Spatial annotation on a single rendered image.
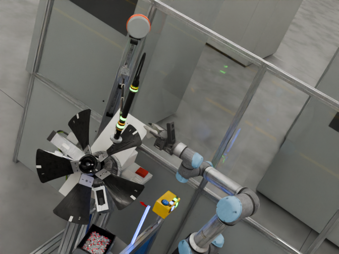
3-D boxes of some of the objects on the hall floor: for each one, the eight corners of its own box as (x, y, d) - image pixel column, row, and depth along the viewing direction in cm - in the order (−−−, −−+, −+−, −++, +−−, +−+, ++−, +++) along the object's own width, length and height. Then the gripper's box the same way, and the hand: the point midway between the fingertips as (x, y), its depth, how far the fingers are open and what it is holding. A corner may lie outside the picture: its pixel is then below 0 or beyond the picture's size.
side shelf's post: (96, 241, 386) (123, 168, 343) (99, 244, 384) (127, 171, 342) (93, 243, 382) (120, 170, 340) (96, 246, 381) (124, 173, 339)
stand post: (55, 267, 351) (83, 181, 304) (64, 274, 348) (94, 189, 302) (51, 270, 347) (79, 184, 301) (60, 277, 345) (90, 192, 298)
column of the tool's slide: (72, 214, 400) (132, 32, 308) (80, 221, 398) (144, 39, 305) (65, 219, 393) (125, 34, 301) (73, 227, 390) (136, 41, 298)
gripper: (168, 159, 239) (136, 137, 245) (178, 150, 249) (148, 130, 255) (173, 146, 235) (141, 124, 241) (184, 138, 244) (153, 118, 250)
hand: (148, 124), depth 246 cm, fingers open, 4 cm apart
